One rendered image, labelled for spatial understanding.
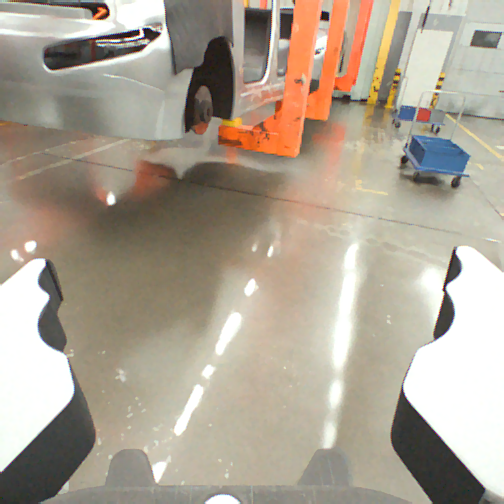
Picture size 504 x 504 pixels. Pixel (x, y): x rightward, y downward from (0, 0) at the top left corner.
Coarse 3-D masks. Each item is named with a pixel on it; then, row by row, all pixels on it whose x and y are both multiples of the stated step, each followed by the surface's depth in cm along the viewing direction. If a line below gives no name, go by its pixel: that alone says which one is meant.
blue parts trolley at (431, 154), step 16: (464, 96) 449; (416, 112) 469; (416, 144) 452; (432, 144) 451; (448, 144) 448; (400, 160) 496; (416, 160) 436; (432, 160) 410; (448, 160) 406; (464, 160) 403; (416, 176) 423; (464, 176) 406
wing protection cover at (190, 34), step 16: (176, 0) 178; (192, 0) 185; (208, 0) 197; (224, 0) 215; (176, 16) 180; (192, 16) 188; (208, 16) 200; (224, 16) 218; (176, 32) 183; (192, 32) 190; (208, 32) 203; (224, 32) 222; (176, 48) 185; (192, 48) 193; (176, 64) 187; (192, 64) 196
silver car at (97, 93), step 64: (0, 0) 212; (64, 0) 265; (128, 0) 168; (0, 64) 175; (64, 64) 170; (128, 64) 175; (256, 64) 463; (64, 128) 191; (128, 128) 193; (192, 128) 240
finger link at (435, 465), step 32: (480, 256) 10; (448, 288) 9; (480, 288) 9; (448, 320) 8; (480, 320) 8; (416, 352) 7; (448, 352) 7; (480, 352) 7; (416, 384) 6; (448, 384) 6; (480, 384) 6; (416, 416) 6; (448, 416) 6; (480, 416) 6; (416, 448) 6; (448, 448) 5; (480, 448) 5; (416, 480) 6; (448, 480) 6; (480, 480) 5
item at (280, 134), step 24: (312, 0) 231; (312, 24) 237; (312, 48) 246; (288, 72) 255; (288, 96) 263; (240, 120) 293; (264, 120) 279; (288, 120) 271; (240, 144) 292; (264, 144) 286; (288, 144) 280
